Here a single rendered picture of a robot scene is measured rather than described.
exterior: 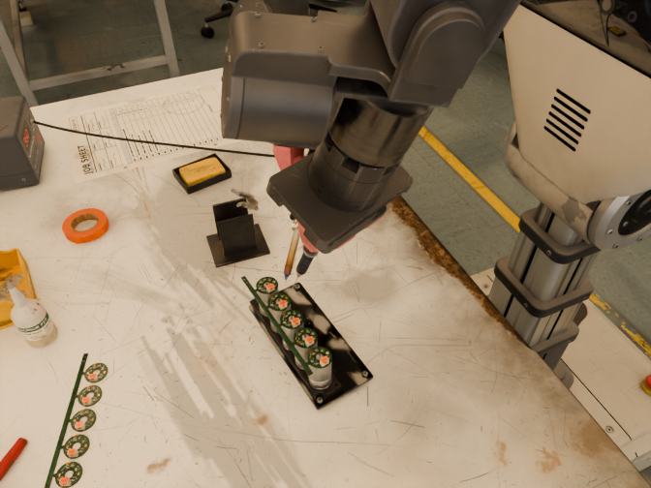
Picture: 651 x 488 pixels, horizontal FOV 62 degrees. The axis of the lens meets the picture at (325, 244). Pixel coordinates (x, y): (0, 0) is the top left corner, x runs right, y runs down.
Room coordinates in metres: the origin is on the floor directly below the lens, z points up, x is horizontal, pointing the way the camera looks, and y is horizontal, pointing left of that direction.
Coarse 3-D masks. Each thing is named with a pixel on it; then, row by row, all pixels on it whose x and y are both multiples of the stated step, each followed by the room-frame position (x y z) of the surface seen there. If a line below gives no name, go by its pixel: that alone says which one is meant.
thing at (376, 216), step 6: (378, 210) 0.32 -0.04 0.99; (384, 210) 0.32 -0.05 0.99; (372, 216) 0.30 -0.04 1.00; (378, 216) 0.31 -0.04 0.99; (360, 222) 0.29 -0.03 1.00; (366, 222) 0.30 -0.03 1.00; (372, 222) 0.31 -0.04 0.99; (354, 228) 0.29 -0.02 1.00; (360, 228) 0.30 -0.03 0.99; (366, 228) 0.31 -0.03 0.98; (342, 234) 0.28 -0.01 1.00; (348, 234) 0.28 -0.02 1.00; (354, 234) 0.30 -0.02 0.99; (336, 240) 0.27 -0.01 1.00; (342, 240) 0.28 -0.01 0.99; (330, 246) 0.27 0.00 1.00; (336, 246) 0.28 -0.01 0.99; (324, 252) 0.28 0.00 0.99; (330, 252) 0.28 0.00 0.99
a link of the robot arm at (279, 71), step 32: (256, 32) 0.28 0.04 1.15; (288, 32) 0.28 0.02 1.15; (320, 32) 0.29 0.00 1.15; (352, 32) 0.30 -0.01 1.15; (416, 32) 0.25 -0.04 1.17; (448, 32) 0.24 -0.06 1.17; (480, 32) 0.25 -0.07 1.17; (224, 64) 0.31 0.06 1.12; (256, 64) 0.27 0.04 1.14; (288, 64) 0.27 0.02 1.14; (320, 64) 0.27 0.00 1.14; (352, 64) 0.27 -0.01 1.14; (384, 64) 0.27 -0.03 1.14; (416, 64) 0.24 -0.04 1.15; (448, 64) 0.25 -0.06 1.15; (224, 96) 0.29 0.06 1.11; (256, 96) 0.26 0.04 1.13; (288, 96) 0.27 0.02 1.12; (320, 96) 0.27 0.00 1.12; (416, 96) 0.26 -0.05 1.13; (448, 96) 0.26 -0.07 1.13; (224, 128) 0.27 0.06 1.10; (256, 128) 0.26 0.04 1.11; (288, 128) 0.26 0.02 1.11; (320, 128) 0.27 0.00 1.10
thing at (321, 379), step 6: (318, 354) 0.30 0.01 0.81; (330, 366) 0.30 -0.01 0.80; (318, 372) 0.29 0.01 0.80; (324, 372) 0.29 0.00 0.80; (330, 372) 0.30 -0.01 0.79; (312, 378) 0.29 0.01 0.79; (318, 378) 0.29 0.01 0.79; (324, 378) 0.29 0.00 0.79; (330, 378) 0.30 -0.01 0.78; (312, 384) 0.29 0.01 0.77; (318, 384) 0.29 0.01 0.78; (324, 384) 0.29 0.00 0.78
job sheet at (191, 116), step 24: (168, 96) 0.91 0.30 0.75; (192, 96) 0.91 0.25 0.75; (216, 96) 0.91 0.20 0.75; (72, 120) 0.83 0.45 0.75; (96, 120) 0.83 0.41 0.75; (120, 120) 0.83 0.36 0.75; (144, 120) 0.83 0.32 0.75; (168, 120) 0.83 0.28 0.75; (192, 120) 0.83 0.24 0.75; (216, 120) 0.83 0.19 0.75; (72, 144) 0.75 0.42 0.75; (96, 144) 0.75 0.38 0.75; (120, 144) 0.75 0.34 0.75; (144, 144) 0.75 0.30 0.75; (192, 144) 0.75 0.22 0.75; (216, 144) 0.75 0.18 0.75; (72, 168) 0.69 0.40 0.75; (96, 168) 0.69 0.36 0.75; (120, 168) 0.69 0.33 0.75
